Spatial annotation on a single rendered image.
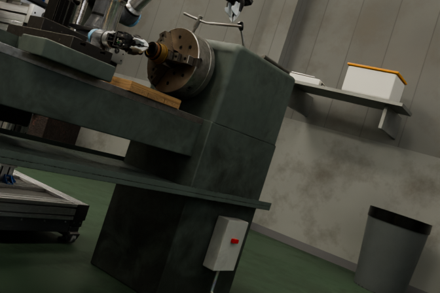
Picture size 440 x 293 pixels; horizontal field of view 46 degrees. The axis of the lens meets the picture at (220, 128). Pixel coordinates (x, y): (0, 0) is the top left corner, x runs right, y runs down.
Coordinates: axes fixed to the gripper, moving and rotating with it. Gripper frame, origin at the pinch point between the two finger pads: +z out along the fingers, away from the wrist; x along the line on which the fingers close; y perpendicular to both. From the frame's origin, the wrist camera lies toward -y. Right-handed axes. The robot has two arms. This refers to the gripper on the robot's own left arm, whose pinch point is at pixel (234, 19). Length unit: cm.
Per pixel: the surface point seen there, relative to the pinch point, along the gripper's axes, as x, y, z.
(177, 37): -23.2, 11.1, 9.6
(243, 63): -1.0, -12.7, 16.7
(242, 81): -2.9, -16.4, 24.2
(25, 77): -16, 88, 53
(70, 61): -7, 78, 45
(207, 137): -11, -4, 54
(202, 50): -9.4, 8.3, 16.6
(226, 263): -17, -40, 111
